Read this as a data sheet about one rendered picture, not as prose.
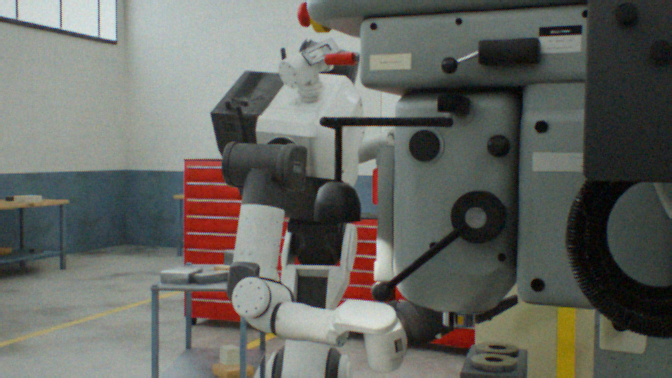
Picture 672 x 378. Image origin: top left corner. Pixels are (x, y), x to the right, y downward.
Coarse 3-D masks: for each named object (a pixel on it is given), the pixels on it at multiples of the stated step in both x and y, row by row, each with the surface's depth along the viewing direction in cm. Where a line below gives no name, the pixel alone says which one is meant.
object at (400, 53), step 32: (384, 32) 106; (416, 32) 105; (448, 32) 103; (480, 32) 101; (512, 32) 100; (544, 32) 98; (576, 32) 97; (384, 64) 106; (416, 64) 105; (480, 64) 102; (544, 64) 99; (576, 64) 97
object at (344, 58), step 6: (330, 54) 132; (336, 54) 132; (342, 54) 131; (348, 54) 131; (354, 54) 131; (330, 60) 132; (336, 60) 132; (342, 60) 131; (348, 60) 131; (354, 60) 131
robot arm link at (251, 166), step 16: (240, 144) 160; (256, 144) 159; (272, 144) 158; (240, 160) 157; (256, 160) 156; (272, 160) 154; (240, 176) 157; (256, 176) 155; (272, 176) 155; (256, 192) 154; (272, 192) 154
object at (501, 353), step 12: (480, 348) 161; (492, 348) 163; (504, 348) 162; (516, 348) 161; (468, 360) 156; (480, 360) 152; (492, 360) 154; (504, 360) 152; (516, 360) 152; (468, 372) 148; (480, 372) 148; (492, 372) 148; (504, 372) 148; (516, 372) 148
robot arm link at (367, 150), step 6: (366, 138) 207; (372, 138) 205; (378, 138) 204; (360, 144) 206; (366, 144) 206; (372, 144) 205; (378, 144) 204; (360, 150) 206; (366, 150) 206; (372, 150) 205; (360, 156) 207; (366, 156) 207; (372, 156) 206; (360, 162) 209
